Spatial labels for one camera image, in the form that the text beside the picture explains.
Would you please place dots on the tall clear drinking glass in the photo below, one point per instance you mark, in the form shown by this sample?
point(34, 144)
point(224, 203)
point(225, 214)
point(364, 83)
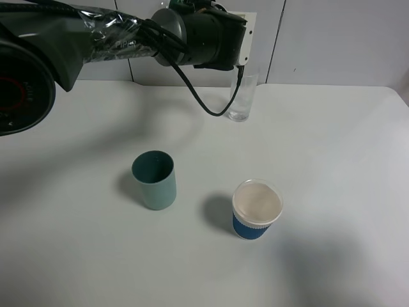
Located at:
point(239, 110)

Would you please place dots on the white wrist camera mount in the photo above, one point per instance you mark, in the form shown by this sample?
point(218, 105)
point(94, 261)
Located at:
point(245, 48)

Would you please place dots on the teal plastic cup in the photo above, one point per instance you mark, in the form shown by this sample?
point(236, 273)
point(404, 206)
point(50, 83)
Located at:
point(155, 176)

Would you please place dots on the blue paper cup with lid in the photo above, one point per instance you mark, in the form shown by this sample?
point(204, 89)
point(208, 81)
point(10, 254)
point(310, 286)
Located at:
point(256, 205)

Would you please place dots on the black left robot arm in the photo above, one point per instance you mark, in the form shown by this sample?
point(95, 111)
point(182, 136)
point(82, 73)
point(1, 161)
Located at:
point(45, 44)

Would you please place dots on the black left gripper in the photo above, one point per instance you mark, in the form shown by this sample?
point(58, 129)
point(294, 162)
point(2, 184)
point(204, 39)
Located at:
point(212, 34)

